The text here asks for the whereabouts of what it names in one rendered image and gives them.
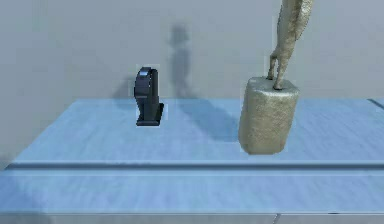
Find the light blue table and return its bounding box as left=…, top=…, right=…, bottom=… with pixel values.
left=0, top=97, right=384, bottom=224

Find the black alarm clock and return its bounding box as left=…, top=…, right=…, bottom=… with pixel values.
left=133, top=66, right=165, bottom=127

